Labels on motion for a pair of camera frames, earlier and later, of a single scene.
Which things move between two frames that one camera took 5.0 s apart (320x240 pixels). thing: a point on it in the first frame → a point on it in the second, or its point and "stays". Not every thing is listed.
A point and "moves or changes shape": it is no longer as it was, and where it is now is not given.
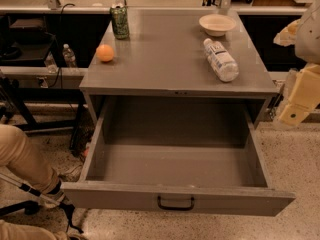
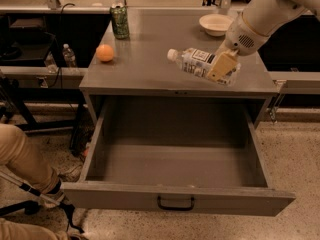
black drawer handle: x=175 y=208 stays
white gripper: x=309 y=39 → x=242 y=37
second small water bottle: x=51 y=63 stays
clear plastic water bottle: x=221 y=61 moves or changes shape
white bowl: x=216 y=25 stays
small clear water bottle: x=69 y=56 stays
